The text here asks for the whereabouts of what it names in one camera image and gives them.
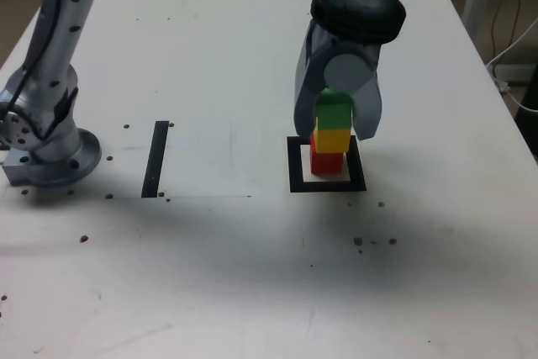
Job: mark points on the red cube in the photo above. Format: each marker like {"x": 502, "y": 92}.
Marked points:
{"x": 325, "y": 163}

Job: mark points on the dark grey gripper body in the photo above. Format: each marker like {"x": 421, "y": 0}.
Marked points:
{"x": 357, "y": 50}

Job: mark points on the yellow cube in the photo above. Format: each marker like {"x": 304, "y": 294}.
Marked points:
{"x": 332, "y": 140}

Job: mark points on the black tape square outline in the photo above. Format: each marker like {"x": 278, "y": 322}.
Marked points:
{"x": 294, "y": 170}

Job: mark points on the green cube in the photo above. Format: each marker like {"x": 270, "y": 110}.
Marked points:
{"x": 334, "y": 117}

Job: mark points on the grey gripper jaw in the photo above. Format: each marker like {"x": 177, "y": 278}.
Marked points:
{"x": 304, "y": 98}
{"x": 367, "y": 111}

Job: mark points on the black tape strip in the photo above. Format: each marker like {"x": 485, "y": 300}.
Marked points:
{"x": 154, "y": 157}

